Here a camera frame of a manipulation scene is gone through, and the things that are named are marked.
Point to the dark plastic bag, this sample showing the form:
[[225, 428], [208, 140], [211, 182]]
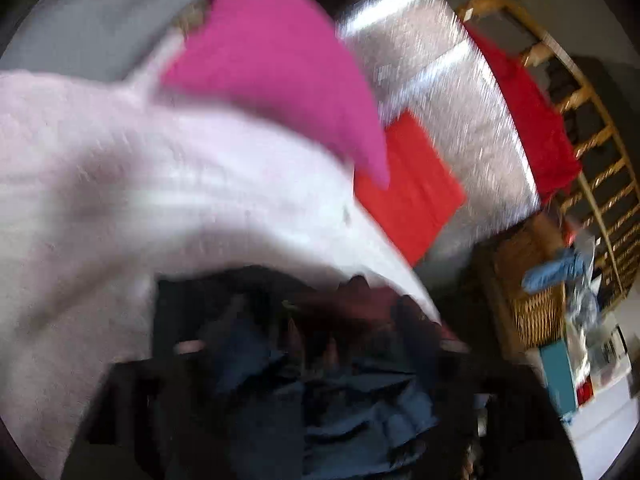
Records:
[[582, 305]]

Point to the magenta pillow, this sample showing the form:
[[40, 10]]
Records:
[[280, 65]]

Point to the light blue cloth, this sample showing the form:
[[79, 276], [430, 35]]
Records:
[[552, 272]]

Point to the red blanket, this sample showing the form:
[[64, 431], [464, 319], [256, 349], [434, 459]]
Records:
[[535, 125]]

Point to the red pillow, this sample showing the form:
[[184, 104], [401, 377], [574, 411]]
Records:
[[410, 195]]

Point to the teal cardboard box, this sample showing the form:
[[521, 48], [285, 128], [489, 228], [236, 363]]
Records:
[[557, 380]]

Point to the silver foil insulation panel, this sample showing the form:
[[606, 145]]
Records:
[[450, 110]]

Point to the wicker basket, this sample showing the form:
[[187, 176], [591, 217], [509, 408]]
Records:
[[537, 310]]

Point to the grey garment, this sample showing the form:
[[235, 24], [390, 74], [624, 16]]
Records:
[[100, 20]]

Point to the wooden stair railing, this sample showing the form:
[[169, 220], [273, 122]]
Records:
[[600, 170]]

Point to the white fleece blanket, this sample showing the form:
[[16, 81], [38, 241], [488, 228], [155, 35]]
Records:
[[125, 185]]

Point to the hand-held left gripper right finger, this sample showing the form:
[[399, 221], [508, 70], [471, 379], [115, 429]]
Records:
[[515, 420]]

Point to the navy blue zip jacket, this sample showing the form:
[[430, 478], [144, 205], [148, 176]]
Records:
[[320, 390]]

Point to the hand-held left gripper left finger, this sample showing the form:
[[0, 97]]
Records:
[[145, 420]]

